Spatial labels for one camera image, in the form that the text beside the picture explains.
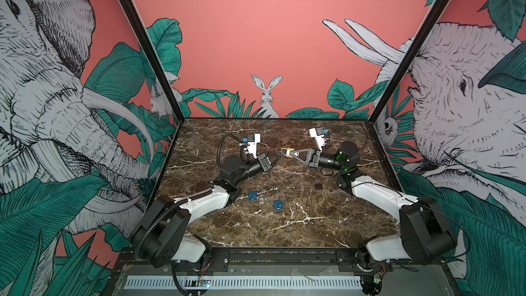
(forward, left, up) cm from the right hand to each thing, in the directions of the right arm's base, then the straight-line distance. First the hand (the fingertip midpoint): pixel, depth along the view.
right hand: (290, 157), depth 70 cm
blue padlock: (-2, +15, -27) cm, 31 cm away
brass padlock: (+2, +1, -1) cm, 2 cm away
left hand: (+1, +1, +1) cm, 2 cm away
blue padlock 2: (-6, +4, -28) cm, 29 cm away
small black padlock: (+4, -16, -29) cm, 33 cm away
